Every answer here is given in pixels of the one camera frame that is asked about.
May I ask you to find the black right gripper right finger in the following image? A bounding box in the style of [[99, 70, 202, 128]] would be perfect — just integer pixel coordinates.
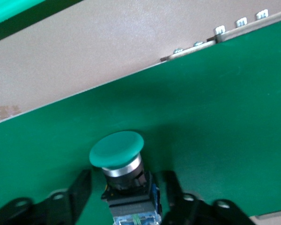
[[163, 170, 256, 225]]

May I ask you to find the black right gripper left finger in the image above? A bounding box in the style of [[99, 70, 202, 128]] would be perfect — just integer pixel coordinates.
[[0, 169, 92, 225]]

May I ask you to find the green mushroom push button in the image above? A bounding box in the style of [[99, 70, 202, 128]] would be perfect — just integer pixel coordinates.
[[89, 130, 163, 225]]

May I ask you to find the green conveyor belt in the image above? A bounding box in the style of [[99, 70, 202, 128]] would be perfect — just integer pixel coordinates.
[[0, 9, 281, 225]]

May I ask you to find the green plastic tray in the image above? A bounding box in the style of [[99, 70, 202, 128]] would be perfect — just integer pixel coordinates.
[[0, 0, 85, 44]]

